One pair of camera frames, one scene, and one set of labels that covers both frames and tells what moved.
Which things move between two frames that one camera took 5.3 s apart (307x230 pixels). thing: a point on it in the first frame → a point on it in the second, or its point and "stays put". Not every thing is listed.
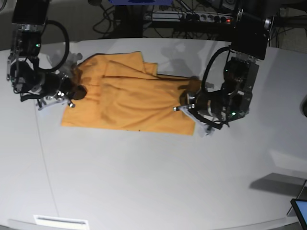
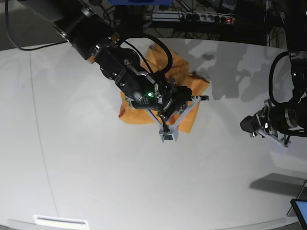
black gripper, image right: [216, 102] → [273, 117]
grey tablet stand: [302, 195] stays put
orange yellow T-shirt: [123, 91] → [174, 67]
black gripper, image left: [54, 84] → [175, 98]
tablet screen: [299, 206] stays put
